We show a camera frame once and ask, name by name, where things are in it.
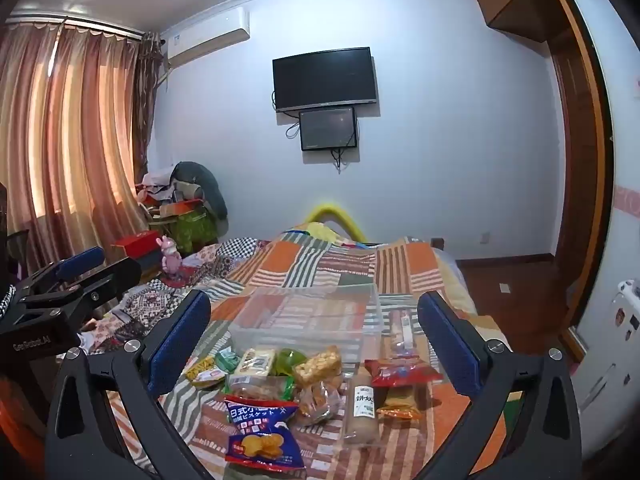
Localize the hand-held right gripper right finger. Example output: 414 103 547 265
417 291 583 480

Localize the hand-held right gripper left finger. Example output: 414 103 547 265
45 289 226 480

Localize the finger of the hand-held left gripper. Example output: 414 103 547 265
22 246 106 295
22 258 143 322

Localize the red snack packet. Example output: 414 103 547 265
364 357 445 388

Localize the cream bread packet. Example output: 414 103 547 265
235 347 277 377

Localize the clear cake packet white label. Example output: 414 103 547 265
341 371 382 448

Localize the blue biscuit packet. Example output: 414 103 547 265
222 394 307 471

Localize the clear plastic container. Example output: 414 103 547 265
227 282 385 363

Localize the puffed rice bar packet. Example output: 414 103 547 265
291 344 344 387

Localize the clear bag of fried snack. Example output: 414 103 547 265
295 379 347 427

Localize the yellow snack packet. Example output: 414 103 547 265
181 356 227 390

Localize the red box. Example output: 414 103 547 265
110 232 173 273

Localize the small green snack packet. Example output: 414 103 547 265
215 349 241 373

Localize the pink plush toy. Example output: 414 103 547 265
157 235 183 276

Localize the orange snack packet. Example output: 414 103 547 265
376 386 423 421

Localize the clear packet with green edge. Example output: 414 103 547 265
222 374 297 402

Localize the orange cardboard box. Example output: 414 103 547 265
145 199 206 221

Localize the green patterned bag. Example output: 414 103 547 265
172 207 226 256

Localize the bright green snack packet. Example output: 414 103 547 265
274 347 308 377

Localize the orange striped curtain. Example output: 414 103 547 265
0 19 151 273

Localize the patchwork blanket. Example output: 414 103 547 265
80 232 511 480

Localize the white door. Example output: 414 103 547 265
557 0 640 441

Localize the yellow cloth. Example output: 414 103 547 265
305 222 351 243

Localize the yellow curved tube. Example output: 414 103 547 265
306 202 368 241

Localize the dark brown curtain drape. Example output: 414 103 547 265
132 30 167 176

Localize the white air conditioner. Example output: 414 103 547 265
162 6 251 68

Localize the wooden overhead cabinet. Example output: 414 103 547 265
472 0 568 43

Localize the wooden door frame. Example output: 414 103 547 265
542 0 615 363

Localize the small wall monitor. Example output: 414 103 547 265
299 106 359 152

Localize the large wall television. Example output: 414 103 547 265
272 46 378 113

